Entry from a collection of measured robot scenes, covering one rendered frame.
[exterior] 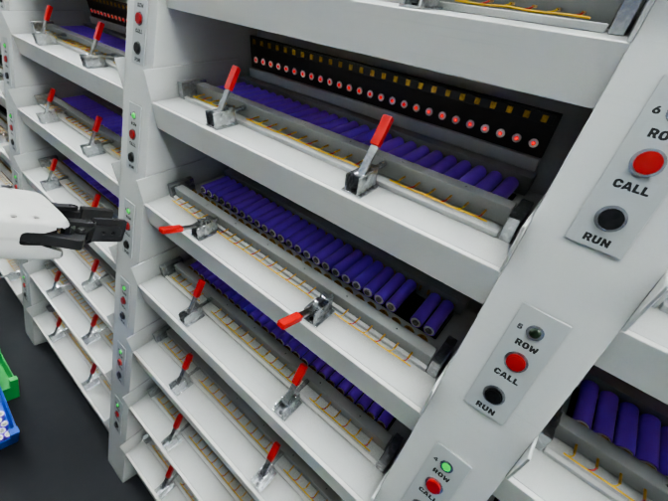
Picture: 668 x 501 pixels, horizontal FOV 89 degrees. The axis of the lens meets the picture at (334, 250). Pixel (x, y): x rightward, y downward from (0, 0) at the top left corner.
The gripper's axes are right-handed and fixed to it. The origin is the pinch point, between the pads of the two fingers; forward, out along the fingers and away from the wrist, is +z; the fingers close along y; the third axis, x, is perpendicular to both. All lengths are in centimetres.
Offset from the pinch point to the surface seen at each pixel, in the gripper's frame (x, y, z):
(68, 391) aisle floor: -89, -58, 32
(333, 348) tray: -2.3, 31.9, 14.4
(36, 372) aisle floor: -89, -72, 27
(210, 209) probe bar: 3.0, -2.4, 18.4
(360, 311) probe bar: 2.6, 31.8, 18.1
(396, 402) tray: -3.3, 41.7, 14.9
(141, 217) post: -4.9, -16.1, 15.0
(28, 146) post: -12, -86, 19
